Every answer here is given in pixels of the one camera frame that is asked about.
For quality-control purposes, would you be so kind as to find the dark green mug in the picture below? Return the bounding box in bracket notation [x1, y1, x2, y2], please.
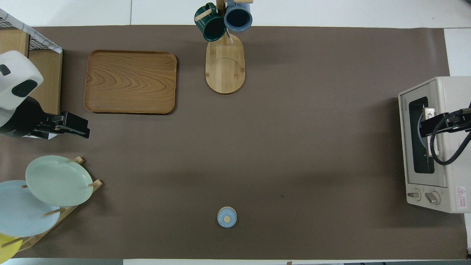
[194, 3, 227, 42]

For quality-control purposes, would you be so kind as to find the glass oven door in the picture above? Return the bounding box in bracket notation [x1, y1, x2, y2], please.
[399, 83, 448, 187]

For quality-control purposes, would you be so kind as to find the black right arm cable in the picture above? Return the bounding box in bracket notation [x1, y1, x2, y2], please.
[430, 109, 471, 166]

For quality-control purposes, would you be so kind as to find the pale green plate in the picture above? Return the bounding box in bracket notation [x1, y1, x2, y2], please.
[25, 155, 93, 207]

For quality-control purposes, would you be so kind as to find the brown table mat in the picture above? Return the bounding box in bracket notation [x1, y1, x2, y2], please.
[0, 25, 468, 260]

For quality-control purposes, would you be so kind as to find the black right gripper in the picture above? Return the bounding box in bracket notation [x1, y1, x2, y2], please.
[420, 110, 457, 137]

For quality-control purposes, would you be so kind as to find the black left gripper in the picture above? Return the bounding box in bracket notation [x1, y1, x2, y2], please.
[35, 112, 91, 139]

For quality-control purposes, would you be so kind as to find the beige toaster oven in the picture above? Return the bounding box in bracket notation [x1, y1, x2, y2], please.
[398, 76, 471, 213]

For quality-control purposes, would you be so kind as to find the light blue large plate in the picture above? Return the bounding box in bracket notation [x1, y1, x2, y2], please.
[0, 180, 61, 237]

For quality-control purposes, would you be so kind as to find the rectangular wooden tray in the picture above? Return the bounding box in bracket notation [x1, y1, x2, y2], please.
[84, 50, 177, 114]

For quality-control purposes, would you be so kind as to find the red warning sticker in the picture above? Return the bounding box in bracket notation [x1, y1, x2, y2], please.
[456, 186, 468, 210]

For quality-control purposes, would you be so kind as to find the wooden mug tree stand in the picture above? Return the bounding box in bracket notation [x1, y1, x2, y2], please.
[194, 0, 254, 94]

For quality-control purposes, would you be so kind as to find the wooden plate rack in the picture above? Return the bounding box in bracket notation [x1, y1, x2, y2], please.
[0, 156, 103, 253]

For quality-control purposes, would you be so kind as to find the wooden shelf with wire mesh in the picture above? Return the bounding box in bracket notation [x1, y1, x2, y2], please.
[0, 9, 63, 115]

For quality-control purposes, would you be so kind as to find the yellow plate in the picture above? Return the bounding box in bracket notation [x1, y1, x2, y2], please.
[0, 234, 23, 264]

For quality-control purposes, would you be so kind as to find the blue grey mug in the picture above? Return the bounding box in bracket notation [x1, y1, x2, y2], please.
[224, 0, 253, 32]

